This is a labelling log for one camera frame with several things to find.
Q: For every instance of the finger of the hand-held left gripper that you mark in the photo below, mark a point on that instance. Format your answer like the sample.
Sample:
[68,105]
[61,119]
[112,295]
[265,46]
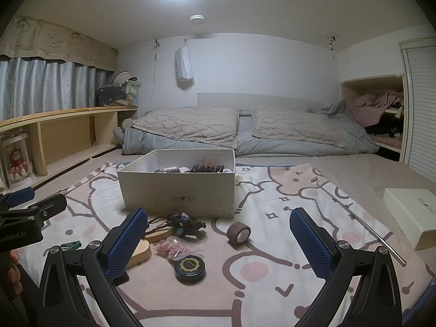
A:
[47,207]
[20,196]

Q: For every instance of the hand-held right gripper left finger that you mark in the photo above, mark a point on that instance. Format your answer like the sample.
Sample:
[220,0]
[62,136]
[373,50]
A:
[125,245]

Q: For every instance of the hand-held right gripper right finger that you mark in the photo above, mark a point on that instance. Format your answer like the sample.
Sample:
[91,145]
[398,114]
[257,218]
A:
[310,247]

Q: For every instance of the clear bag of pink beads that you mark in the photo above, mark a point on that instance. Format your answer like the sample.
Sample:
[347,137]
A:
[173,248]

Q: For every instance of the white cardboard shoe box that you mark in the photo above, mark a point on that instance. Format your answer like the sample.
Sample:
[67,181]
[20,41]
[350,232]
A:
[170,190]

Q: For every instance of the brown tape roll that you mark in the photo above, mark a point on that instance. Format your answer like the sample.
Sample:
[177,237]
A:
[237,232]

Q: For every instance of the person's left hand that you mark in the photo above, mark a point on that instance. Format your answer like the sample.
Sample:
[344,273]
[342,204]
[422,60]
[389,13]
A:
[13,274]

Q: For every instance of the rounded wooden block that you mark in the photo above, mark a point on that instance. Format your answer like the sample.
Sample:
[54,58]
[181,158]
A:
[141,253]

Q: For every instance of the glass jar with doll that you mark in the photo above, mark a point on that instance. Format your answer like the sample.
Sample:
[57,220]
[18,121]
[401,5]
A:
[17,163]

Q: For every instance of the leaf-shaped wooden piece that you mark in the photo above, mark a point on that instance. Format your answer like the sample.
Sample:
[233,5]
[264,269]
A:
[158,235]

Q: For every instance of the green clothespin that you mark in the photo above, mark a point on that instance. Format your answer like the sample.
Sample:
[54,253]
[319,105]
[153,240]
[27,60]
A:
[71,246]

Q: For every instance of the printed cartoon blanket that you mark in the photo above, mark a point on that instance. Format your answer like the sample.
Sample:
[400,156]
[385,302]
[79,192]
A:
[265,265]

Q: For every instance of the metal telescopic back scratcher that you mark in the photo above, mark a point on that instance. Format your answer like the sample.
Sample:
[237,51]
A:
[357,218]

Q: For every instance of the dark blue crochet piece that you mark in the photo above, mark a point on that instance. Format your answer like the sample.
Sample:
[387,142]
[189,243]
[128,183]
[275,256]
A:
[185,223]

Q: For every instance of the black round tin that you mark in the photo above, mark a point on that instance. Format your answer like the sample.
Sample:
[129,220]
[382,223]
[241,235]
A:
[190,267]

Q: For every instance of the wooden shelf unit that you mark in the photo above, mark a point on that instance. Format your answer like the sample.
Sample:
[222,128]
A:
[68,114]

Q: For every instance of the white box lid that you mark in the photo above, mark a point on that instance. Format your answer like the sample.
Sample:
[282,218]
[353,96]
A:
[408,214]

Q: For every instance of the grey curtain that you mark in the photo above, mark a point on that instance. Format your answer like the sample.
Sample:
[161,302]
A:
[44,85]

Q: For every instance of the beige quilted pillow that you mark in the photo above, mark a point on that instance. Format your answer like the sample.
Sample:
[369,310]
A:
[299,126]
[190,122]

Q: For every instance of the black bag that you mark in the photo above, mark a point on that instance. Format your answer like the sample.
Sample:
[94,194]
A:
[109,96]

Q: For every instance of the white cap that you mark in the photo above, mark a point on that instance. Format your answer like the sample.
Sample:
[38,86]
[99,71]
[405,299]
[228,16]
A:
[119,77]

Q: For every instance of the pink clothes pile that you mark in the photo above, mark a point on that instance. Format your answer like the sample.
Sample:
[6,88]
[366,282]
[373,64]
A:
[374,107]

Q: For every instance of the white headboard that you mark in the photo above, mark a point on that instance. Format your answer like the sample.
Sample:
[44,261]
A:
[259,100]

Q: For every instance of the beige printed curtain valance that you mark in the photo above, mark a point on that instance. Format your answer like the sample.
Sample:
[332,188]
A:
[51,41]

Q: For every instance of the wooden closet nook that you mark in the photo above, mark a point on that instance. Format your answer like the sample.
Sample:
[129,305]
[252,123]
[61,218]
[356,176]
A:
[347,92]

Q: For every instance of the white shutter door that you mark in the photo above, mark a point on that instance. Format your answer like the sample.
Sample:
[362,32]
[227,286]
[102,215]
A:
[420,109]

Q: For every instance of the white hanging bag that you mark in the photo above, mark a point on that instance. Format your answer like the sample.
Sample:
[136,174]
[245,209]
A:
[184,64]

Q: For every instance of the white smoke detector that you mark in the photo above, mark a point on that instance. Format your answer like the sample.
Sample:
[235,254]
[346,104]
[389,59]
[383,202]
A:
[197,18]

